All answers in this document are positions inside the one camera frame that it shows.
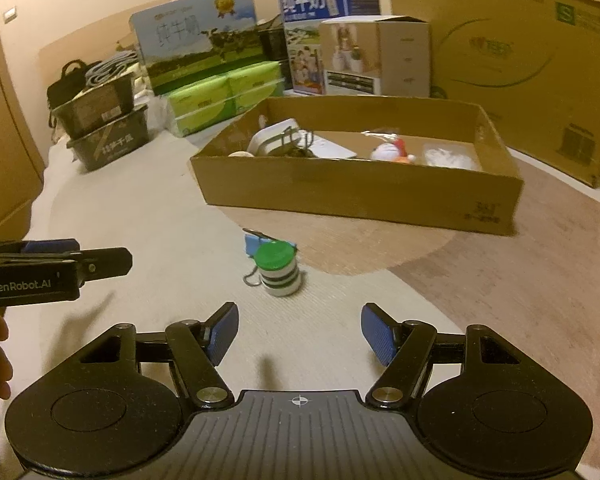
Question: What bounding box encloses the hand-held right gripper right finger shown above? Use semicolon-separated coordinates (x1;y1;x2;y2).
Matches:
361;302;523;408

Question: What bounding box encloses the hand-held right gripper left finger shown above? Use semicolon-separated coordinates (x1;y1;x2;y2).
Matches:
80;301;240;408

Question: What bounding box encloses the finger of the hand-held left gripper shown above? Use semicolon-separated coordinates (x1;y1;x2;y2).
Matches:
74;246;134;287
0;238;81;262

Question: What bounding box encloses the green cap striped bottle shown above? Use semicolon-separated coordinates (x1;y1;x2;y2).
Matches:
253;241;302;297

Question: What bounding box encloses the cardboard tray box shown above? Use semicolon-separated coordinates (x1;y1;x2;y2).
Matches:
190;96;525;236

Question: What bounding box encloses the blue cat toy figure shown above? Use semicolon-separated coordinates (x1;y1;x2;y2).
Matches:
370;134;417;165

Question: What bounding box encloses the clear floss pick box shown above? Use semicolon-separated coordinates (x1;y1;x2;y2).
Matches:
422;142;482;171

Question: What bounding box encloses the white power strip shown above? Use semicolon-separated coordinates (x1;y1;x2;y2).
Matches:
246;119;302;157

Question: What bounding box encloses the metal wire clip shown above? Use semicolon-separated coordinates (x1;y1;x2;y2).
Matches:
278;129;317;159

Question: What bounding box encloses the wooden wardrobe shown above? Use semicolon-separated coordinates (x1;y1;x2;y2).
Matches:
0;0;46;241

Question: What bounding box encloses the dark rice box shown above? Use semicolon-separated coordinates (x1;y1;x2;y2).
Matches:
66;105;151;172
51;72;136;138

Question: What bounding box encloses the black bag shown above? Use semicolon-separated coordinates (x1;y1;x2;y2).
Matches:
46;60;103;128

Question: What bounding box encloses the white flat card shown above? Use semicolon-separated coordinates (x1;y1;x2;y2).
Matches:
310;139;357;159

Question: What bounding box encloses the green tissue multipack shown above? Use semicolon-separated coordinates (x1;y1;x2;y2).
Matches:
169;60;285;137

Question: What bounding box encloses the grey striped cloth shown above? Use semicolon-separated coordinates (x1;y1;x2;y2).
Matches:
86;51;138;86

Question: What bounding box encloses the green meadow milk carton box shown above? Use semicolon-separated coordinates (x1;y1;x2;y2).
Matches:
129;0;257;96

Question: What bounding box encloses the small white product box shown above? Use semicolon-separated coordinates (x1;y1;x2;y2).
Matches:
319;16;432;98

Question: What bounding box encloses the dark green carton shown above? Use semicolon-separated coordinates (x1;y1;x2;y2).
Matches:
256;25;287;63

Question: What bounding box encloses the large cardboard box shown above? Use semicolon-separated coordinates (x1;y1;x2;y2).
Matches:
387;0;600;190

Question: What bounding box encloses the blue milk carton box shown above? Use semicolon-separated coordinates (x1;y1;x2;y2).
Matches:
276;0;381;97

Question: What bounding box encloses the blue keychain tag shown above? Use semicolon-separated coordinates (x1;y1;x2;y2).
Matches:
242;228;298;288

